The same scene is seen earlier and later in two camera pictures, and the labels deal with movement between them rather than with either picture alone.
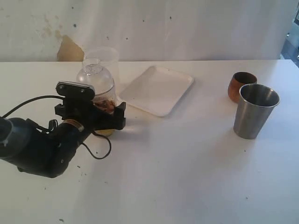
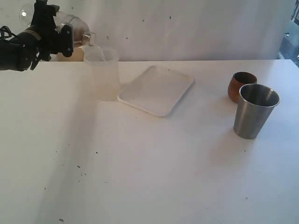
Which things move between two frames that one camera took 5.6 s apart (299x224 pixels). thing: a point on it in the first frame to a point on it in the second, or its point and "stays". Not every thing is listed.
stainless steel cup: (255, 104) stays
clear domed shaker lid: (92, 73) to (81, 33)
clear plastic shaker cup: (106, 102) to (26, 13)
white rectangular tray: (157, 90) stays
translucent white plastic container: (100, 67) stays
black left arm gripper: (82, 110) to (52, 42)
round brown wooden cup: (238, 79) stays
